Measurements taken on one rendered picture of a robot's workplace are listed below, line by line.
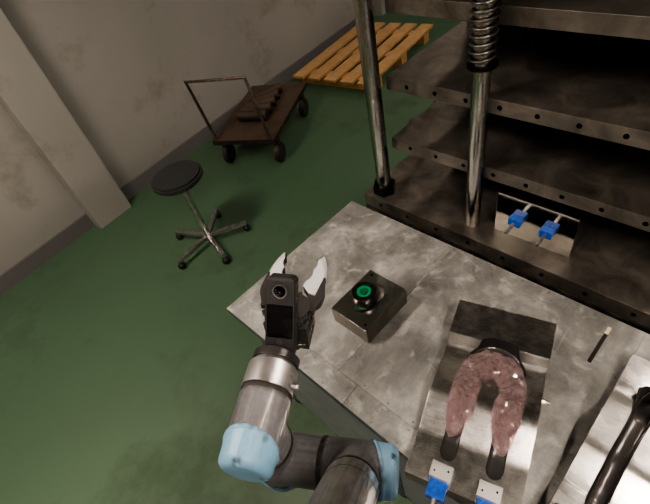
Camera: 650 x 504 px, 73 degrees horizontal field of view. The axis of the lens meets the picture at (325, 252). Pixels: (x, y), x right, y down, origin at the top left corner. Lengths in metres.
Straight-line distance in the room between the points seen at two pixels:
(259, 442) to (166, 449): 1.86
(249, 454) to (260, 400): 0.07
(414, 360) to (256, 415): 0.84
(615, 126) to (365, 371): 0.95
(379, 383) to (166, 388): 1.52
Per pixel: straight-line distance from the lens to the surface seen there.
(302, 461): 0.68
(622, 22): 1.32
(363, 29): 1.59
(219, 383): 2.48
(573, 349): 1.46
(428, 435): 1.23
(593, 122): 1.40
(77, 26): 3.80
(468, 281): 1.56
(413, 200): 1.88
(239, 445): 0.60
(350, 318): 1.40
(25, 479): 2.84
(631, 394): 1.27
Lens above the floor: 2.00
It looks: 45 degrees down
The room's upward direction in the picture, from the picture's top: 16 degrees counter-clockwise
